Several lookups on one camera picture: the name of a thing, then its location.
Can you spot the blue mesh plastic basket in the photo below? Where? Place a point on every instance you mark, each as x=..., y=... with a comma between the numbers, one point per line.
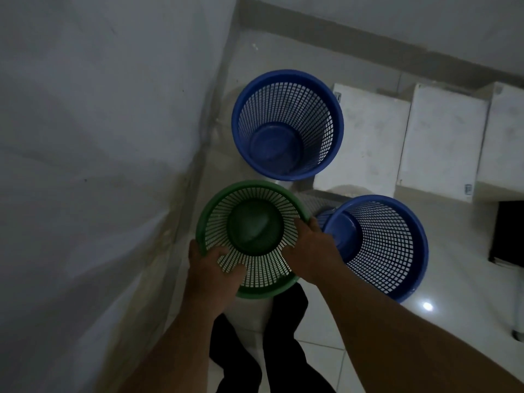
x=286, y=122
x=380, y=245

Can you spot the white rectangular box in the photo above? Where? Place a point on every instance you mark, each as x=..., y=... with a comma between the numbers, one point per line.
x=505, y=139
x=442, y=139
x=364, y=139

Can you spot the person's right hand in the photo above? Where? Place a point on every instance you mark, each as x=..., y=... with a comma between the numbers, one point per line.
x=315, y=253

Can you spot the black trousers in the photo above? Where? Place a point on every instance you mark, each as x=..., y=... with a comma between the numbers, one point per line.
x=286, y=347

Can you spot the green mesh plastic basket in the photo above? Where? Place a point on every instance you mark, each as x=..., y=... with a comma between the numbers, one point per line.
x=254, y=231

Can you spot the person's left hand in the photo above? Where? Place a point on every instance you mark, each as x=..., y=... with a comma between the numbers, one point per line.
x=206, y=278

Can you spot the person's left thumb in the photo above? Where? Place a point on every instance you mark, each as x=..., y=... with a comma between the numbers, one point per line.
x=236, y=275

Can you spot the person's right forearm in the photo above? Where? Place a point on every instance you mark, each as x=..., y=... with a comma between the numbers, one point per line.
x=401, y=343

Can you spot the person's left forearm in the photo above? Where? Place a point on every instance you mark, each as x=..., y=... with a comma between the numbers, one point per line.
x=176, y=347

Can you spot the black flat object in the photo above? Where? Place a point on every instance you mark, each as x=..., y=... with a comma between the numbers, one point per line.
x=509, y=233

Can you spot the person's right thumb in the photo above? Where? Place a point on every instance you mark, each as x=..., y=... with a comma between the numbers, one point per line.
x=290, y=252

